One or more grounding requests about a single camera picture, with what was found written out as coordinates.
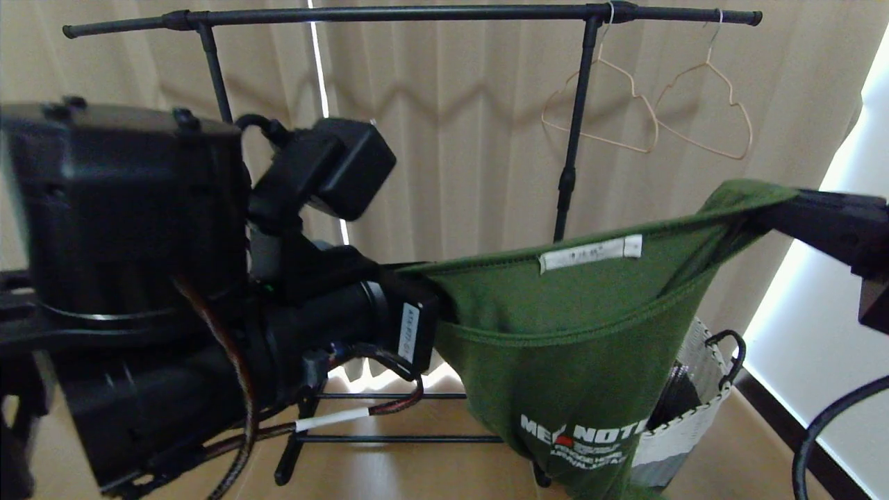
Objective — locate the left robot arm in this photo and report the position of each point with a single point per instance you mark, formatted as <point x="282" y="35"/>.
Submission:
<point x="104" y="208"/>

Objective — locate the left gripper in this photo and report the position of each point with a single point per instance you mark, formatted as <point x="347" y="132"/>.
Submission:
<point x="333" y="312"/>

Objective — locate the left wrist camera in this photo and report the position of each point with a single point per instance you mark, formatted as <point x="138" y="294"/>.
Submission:
<point x="347" y="167"/>

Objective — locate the green long-sleeved shirt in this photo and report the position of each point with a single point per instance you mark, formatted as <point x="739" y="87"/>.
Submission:
<point x="555" y="347"/>

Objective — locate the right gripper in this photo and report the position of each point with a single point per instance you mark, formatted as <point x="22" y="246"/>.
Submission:
<point x="875" y="302"/>

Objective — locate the black clothes rack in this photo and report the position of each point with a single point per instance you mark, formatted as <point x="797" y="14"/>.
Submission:
<point x="417" y="12"/>

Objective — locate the pink clothes hanger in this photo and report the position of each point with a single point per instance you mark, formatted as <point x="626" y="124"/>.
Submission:
<point x="633" y="87"/>
<point x="728" y="87"/>

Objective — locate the white laundry basket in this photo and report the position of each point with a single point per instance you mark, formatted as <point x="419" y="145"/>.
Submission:
<point x="698" y="361"/>

